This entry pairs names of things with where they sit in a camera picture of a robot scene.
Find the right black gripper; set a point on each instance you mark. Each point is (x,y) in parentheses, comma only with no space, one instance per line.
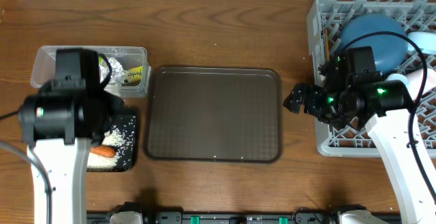
(311,106)

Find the light blue saucer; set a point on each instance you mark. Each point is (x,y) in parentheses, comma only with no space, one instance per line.
(424,40)

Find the pile of white rice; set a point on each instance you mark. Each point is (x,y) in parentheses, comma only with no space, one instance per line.
(122,138)

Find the orange carrot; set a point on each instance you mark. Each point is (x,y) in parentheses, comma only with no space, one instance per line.
(103,151)

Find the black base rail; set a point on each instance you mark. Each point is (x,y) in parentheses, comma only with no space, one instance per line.
(179,216)

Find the grey dishwasher rack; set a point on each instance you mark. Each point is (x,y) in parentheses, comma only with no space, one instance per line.
(412,15)

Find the dark blue plate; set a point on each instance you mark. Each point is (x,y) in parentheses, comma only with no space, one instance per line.
(388,51)

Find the foil snack wrapper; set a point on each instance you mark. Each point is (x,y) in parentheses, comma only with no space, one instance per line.
(120,74)

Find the wooden chopstick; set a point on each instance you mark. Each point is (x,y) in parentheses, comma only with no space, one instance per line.
(327,47)

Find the clear plastic bin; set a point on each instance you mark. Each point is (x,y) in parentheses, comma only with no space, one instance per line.
(131,58)

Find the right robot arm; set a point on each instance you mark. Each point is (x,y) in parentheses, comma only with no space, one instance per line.
(388,114)

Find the dark brown serving tray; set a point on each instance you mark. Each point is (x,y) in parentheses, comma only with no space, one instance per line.
(231,115)

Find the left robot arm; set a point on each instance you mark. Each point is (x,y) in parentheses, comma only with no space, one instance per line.
(59,128)

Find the black plastic tray bin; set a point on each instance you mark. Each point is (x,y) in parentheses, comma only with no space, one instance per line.
(124,115)

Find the light blue cup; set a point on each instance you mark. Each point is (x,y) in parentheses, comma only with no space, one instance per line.
(399,77)

